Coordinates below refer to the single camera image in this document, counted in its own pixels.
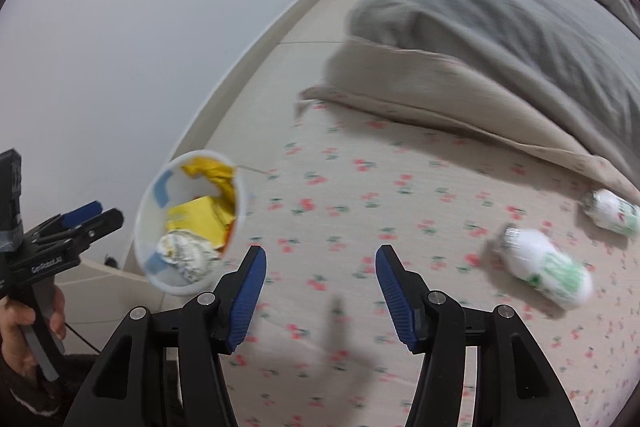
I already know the white bottle green label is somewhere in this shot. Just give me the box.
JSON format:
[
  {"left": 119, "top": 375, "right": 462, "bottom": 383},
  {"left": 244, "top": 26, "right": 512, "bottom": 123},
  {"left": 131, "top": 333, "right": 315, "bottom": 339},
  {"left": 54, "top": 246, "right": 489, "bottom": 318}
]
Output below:
[
  {"left": 582, "top": 188, "right": 640, "bottom": 238},
  {"left": 500, "top": 227, "right": 593, "bottom": 308}
]

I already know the grey blanket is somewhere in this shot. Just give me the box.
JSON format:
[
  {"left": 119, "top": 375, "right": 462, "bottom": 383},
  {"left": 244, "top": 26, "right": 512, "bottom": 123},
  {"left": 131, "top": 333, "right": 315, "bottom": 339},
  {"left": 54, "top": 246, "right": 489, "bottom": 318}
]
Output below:
[{"left": 347, "top": 0, "right": 640, "bottom": 158}]

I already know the silver foil wrapper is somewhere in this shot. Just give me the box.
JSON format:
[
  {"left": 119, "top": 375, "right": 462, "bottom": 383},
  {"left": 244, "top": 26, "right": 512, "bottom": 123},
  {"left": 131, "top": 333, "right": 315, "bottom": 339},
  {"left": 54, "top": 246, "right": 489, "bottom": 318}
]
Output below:
[{"left": 156, "top": 229, "right": 223, "bottom": 283}]

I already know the golden yellow wrapper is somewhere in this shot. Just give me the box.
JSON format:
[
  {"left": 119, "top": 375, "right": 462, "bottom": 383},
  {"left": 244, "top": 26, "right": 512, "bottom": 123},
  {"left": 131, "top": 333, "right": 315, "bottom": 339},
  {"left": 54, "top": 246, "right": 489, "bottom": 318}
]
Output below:
[{"left": 180, "top": 159, "right": 238, "bottom": 228}]

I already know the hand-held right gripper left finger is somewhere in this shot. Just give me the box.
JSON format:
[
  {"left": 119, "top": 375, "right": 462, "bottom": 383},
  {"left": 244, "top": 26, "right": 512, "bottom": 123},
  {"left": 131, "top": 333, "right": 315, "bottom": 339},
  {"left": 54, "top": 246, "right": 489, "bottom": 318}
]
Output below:
[{"left": 62, "top": 245, "right": 268, "bottom": 427}]

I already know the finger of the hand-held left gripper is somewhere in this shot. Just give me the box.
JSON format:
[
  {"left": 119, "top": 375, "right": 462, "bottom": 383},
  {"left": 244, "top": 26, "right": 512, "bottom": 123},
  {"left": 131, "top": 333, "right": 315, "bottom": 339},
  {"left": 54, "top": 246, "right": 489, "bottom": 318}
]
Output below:
[
  {"left": 60, "top": 208, "right": 125, "bottom": 253},
  {"left": 47, "top": 201, "right": 103, "bottom": 233}
]

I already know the person's left hand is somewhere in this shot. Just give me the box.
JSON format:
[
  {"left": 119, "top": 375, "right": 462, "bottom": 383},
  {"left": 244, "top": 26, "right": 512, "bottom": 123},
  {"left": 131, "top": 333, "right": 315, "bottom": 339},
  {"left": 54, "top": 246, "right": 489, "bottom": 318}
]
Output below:
[{"left": 0, "top": 284, "right": 68, "bottom": 380}]

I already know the white plastic bucket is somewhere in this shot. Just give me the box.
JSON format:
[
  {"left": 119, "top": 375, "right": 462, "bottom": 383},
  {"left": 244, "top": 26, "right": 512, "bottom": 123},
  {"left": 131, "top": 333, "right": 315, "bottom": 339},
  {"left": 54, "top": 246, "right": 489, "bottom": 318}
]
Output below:
[{"left": 132, "top": 149, "right": 246, "bottom": 295}]

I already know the beige mattress cover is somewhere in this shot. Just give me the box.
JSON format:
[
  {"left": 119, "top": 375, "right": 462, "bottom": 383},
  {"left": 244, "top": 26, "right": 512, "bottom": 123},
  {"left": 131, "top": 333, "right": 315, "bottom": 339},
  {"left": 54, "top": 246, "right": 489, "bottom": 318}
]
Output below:
[{"left": 297, "top": 34, "right": 640, "bottom": 202}]

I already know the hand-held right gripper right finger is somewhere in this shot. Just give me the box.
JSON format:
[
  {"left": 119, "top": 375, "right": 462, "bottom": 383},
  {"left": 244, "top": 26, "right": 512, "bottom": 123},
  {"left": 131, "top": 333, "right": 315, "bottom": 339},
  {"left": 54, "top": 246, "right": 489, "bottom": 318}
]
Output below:
[{"left": 375, "top": 244, "right": 583, "bottom": 427}]

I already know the black cable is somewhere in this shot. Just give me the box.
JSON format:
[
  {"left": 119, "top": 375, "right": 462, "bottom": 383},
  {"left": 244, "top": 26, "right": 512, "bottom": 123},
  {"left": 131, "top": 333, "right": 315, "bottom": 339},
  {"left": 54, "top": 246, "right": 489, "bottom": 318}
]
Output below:
[{"left": 65, "top": 324, "right": 101, "bottom": 353}]

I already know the floral cherry print mat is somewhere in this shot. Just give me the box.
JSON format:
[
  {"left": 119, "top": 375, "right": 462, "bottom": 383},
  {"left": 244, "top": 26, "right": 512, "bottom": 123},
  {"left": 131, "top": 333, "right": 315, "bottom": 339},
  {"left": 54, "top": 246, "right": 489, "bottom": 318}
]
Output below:
[{"left": 207, "top": 87, "right": 640, "bottom": 427}]

